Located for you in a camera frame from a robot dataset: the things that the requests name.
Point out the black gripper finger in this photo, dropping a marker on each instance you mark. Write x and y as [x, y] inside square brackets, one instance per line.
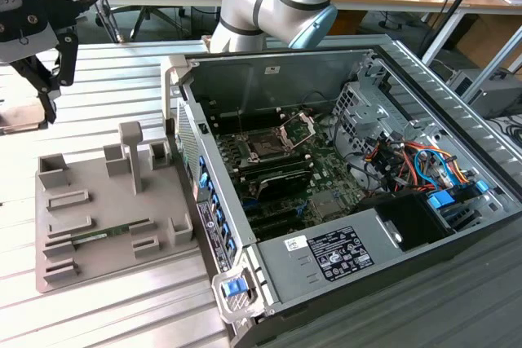
[67, 58]

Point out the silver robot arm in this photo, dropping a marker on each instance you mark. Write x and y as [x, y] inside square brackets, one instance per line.
[244, 5]

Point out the CPU socket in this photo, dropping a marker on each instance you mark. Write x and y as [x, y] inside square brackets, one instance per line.
[265, 146]

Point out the grey office chair base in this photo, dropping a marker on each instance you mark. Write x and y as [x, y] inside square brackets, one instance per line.
[130, 8]

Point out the grey parts rack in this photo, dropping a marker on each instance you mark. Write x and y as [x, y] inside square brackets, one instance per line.
[110, 209]

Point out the green RAM stick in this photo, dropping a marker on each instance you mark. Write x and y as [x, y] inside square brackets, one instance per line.
[102, 234]

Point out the thin metal locking lever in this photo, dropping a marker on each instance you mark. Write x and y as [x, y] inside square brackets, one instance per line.
[240, 122]

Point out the open grey PC case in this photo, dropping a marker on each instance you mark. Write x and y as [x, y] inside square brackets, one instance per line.
[253, 87]

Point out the black RAM stick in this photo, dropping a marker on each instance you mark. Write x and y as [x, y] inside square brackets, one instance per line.
[273, 159]

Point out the black graphics card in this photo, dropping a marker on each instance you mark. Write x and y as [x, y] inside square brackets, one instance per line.
[285, 183]

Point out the green motherboard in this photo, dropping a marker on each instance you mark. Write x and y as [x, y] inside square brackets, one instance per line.
[326, 168]

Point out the blue case latch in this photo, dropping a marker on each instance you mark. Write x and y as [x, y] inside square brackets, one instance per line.
[234, 287]

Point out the white barcode sticker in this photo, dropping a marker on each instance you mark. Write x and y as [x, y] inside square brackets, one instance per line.
[295, 243]

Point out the square chipset heatsink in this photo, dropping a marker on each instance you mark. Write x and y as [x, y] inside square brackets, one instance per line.
[324, 205]

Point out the silver drive cage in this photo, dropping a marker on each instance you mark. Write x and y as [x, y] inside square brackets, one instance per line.
[367, 115]

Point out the grey power supply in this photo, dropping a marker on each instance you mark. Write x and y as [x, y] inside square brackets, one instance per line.
[285, 274]

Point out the black rating label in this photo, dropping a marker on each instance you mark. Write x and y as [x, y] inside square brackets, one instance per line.
[342, 254]

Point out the black fan shroud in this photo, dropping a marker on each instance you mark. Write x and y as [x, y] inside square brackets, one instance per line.
[412, 217]

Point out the black tripod pole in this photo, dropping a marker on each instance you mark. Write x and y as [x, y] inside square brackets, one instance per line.
[452, 10]

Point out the blue disk carrier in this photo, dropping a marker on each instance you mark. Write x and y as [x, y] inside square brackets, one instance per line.
[442, 200]

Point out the brown cardboard box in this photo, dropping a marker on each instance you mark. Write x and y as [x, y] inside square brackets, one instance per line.
[489, 42]

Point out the grey box device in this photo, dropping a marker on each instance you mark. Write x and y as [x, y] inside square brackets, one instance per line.
[489, 95]

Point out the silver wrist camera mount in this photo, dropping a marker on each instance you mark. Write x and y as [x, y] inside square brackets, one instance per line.
[28, 26]

